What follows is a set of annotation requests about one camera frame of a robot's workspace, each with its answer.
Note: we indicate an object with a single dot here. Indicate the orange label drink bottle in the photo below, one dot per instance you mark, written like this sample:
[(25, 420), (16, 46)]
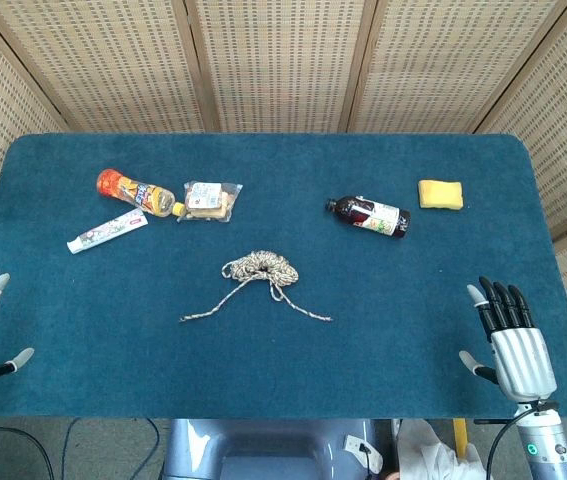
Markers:
[(139, 194)]

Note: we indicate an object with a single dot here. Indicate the clear bag of snacks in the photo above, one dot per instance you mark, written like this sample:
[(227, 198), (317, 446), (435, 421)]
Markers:
[(210, 201)]

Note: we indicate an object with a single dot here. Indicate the yellow post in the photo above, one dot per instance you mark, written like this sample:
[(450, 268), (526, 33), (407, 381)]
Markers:
[(460, 437)]

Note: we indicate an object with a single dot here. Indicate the blue table mat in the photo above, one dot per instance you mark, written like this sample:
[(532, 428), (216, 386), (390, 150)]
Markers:
[(283, 350)]

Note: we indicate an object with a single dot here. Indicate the yellow sponge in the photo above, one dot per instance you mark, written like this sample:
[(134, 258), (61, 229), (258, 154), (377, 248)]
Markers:
[(440, 194)]

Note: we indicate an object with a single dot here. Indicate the dark juice bottle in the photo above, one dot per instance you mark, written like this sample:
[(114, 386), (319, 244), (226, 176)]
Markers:
[(372, 216)]

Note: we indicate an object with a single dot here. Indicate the white crumpled cloth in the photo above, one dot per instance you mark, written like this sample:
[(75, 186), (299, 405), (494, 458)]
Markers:
[(430, 452)]

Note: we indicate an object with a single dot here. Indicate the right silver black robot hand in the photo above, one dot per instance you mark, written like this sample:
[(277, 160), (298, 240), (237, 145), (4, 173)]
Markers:
[(522, 352)]

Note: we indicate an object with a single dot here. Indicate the white toothpaste tube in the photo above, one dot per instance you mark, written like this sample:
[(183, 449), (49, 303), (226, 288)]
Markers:
[(107, 231)]

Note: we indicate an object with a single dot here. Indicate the white tag with plug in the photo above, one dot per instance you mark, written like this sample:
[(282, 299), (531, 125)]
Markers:
[(363, 447)]

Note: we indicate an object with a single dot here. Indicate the blue-grey robot torso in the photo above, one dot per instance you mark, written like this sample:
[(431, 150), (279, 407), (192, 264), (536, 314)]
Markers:
[(268, 450)]

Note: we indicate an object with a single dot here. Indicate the woven folding screen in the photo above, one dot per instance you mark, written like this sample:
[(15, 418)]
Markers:
[(283, 65)]

